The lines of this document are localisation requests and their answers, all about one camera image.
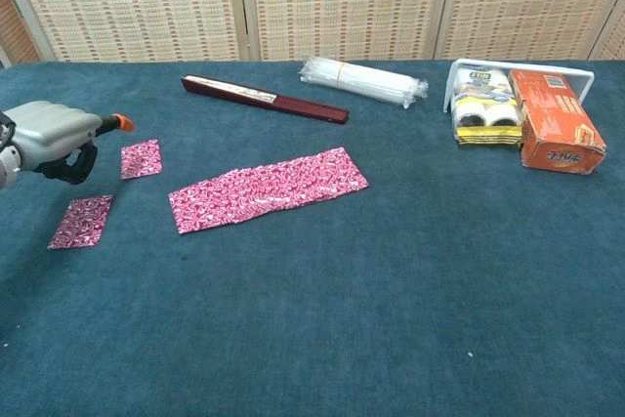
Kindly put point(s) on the orange cardboard box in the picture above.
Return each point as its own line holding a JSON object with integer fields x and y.
{"x": 556, "y": 124}

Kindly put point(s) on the small pink packet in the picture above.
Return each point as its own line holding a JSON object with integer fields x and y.
{"x": 141, "y": 159}
{"x": 80, "y": 221}

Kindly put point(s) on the blue felt table mat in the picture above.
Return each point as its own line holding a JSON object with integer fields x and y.
{"x": 312, "y": 319}

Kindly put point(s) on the maroon folded hand fan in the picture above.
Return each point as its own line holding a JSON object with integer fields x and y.
{"x": 273, "y": 99}

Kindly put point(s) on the white straws plastic pack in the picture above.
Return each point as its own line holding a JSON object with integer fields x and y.
{"x": 361, "y": 81}

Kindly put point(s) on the dark orange woven screen panel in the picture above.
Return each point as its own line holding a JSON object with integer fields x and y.
{"x": 17, "y": 26}

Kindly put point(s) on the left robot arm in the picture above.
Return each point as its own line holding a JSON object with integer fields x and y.
{"x": 7, "y": 168}

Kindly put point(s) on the beige woven screen panel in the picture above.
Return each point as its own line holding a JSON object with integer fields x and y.
{"x": 532, "y": 2}
{"x": 132, "y": 2}
{"x": 346, "y": 2}
{"x": 612, "y": 41}

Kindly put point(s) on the yellow packaged white rolls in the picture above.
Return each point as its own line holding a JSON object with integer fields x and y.
{"x": 486, "y": 104}

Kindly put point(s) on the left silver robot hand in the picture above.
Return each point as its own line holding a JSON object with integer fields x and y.
{"x": 54, "y": 131}

